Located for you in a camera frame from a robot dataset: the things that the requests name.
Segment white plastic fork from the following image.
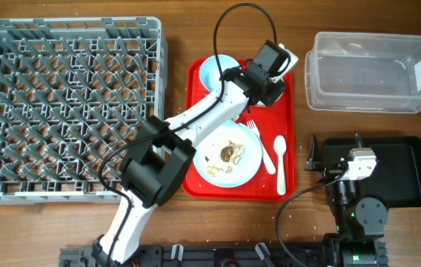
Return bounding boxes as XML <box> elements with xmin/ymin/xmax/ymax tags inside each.
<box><xmin>247</xmin><ymin>119</ymin><xmax>276</xmax><ymax>174</ymax></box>

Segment light blue bowl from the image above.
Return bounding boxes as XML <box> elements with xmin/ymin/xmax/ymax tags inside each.
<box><xmin>199</xmin><ymin>55</ymin><xmax>239</xmax><ymax>95</ymax></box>

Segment clear plastic bin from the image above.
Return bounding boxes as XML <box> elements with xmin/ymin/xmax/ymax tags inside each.
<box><xmin>305</xmin><ymin>32</ymin><xmax>421</xmax><ymax>113</ymax></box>

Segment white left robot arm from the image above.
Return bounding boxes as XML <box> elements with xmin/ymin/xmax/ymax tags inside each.
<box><xmin>93</xmin><ymin>40</ymin><xmax>299</xmax><ymax>266</ymax></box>

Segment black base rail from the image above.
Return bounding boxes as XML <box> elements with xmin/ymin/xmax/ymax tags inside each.
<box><xmin>58</xmin><ymin>243</ymin><xmax>388</xmax><ymax>267</ymax></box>

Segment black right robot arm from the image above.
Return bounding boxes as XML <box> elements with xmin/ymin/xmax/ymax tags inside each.
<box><xmin>305</xmin><ymin>134</ymin><xmax>388</xmax><ymax>266</ymax></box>

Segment food scraps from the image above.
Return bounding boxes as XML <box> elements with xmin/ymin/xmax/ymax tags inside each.
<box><xmin>204</xmin><ymin>140</ymin><xmax>245</xmax><ymax>177</ymax></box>

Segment black plastic tray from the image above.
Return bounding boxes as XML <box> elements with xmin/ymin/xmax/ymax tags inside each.
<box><xmin>322</xmin><ymin>136</ymin><xmax>421</xmax><ymax>208</ymax></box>

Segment grey dishwasher rack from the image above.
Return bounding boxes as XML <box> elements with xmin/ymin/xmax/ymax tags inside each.
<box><xmin>0</xmin><ymin>16</ymin><xmax>168</xmax><ymax>205</ymax></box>

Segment red plastic tray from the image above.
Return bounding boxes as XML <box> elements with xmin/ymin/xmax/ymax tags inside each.
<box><xmin>182</xmin><ymin>73</ymin><xmax>296</xmax><ymax>202</ymax></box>

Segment white plastic spoon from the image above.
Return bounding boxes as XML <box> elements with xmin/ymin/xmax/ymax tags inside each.
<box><xmin>274</xmin><ymin>135</ymin><xmax>287</xmax><ymax>196</ymax></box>

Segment light blue plate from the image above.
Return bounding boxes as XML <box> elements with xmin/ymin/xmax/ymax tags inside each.
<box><xmin>193</xmin><ymin>120</ymin><xmax>262</xmax><ymax>188</ymax></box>

